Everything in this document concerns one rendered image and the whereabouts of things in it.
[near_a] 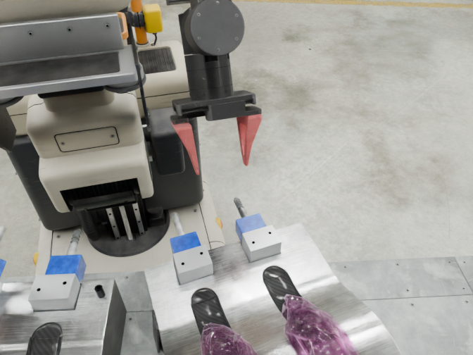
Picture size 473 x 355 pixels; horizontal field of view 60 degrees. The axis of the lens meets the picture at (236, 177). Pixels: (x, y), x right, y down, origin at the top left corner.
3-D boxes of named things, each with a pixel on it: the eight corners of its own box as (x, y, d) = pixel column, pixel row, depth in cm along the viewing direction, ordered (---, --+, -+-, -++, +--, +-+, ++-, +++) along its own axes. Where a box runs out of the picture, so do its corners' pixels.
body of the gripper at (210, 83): (257, 108, 52) (252, 47, 50) (178, 120, 50) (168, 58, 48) (245, 103, 58) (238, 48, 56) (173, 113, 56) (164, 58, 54)
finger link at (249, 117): (268, 168, 55) (261, 97, 52) (215, 177, 53) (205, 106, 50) (254, 156, 61) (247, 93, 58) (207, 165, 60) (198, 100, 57)
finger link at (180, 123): (238, 174, 54) (229, 102, 51) (184, 184, 52) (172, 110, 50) (226, 161, 60) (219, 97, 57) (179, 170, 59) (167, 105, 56)
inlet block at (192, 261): (162, 229, 70) (158, 208, 66) (190, 221, 71) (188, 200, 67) (181, 294, 61) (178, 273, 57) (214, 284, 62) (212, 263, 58)
